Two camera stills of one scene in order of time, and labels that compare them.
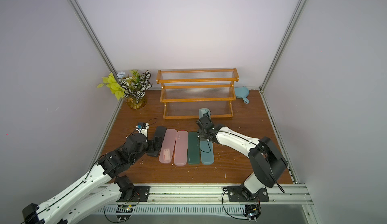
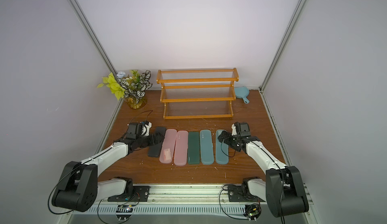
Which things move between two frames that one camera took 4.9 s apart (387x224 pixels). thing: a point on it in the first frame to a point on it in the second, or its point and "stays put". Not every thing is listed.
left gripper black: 157,146 to 157,138
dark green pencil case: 193,149 stays put
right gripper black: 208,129 to 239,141
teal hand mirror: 242,93 stays put
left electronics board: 124,212 stays put
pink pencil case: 168,147 stays put
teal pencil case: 206,148 stays put
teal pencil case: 202,111 to 221,150
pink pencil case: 181,148 stays put
